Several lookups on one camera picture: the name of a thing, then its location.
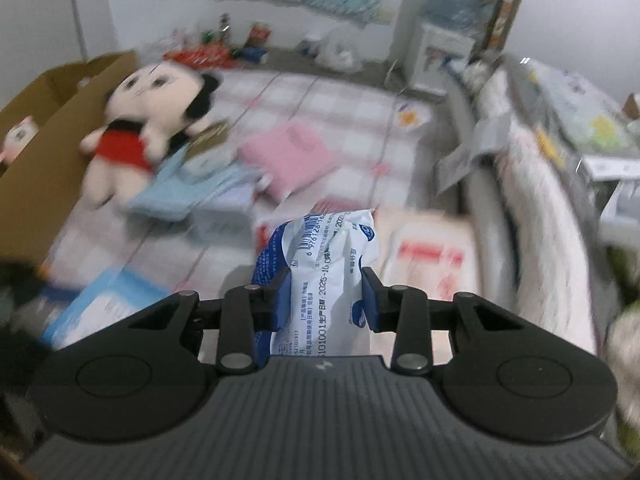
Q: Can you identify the blue white wet wipes pack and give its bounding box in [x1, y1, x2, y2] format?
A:
[252, 209, 378, 361]

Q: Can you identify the blue white mask box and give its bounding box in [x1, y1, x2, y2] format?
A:
[42, 269, 170, 350]

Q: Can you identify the pink knitted sponge pad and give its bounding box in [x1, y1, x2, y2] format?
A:
[238, 120, 338, 203]

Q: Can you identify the pink round plush toy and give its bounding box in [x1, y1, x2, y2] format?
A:
[1, 116, 39, 166]

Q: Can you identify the red toothpaste tube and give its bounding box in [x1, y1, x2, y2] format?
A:
[310, 196, 375, 214]

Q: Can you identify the large beige baby wipes pack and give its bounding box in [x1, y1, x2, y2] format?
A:
[376, 209, 484, 361]

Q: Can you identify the light blue folded cloth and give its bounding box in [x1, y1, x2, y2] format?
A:
[125, 148, 262, 222]

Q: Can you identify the brown cardboard box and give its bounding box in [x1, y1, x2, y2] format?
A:
[1, 51, 138, 266]

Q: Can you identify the white striped blanket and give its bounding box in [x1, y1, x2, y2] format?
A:
[476, 67, 600, 354]

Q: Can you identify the gold tissue pack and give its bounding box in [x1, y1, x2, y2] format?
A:
[182, 119, 234, 169]

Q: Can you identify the black-haired red-dress plush doll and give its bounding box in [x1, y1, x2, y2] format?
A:
[79, 61, 224, 207]

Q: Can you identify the white small cardboard box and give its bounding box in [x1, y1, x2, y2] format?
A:
[582, 155, 639, 249]

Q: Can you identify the white plastic bag on floor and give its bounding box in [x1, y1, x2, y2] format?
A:
[314, 28, 363, 75]

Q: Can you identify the red snack bag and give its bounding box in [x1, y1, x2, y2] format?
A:
[163, 44, 235, 70]

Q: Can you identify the white water dispenser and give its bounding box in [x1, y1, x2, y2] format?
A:
[402, 18, 475, 98]

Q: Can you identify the grey plastic packaging bag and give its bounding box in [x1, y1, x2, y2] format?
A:
[502, 56, 639, 158]

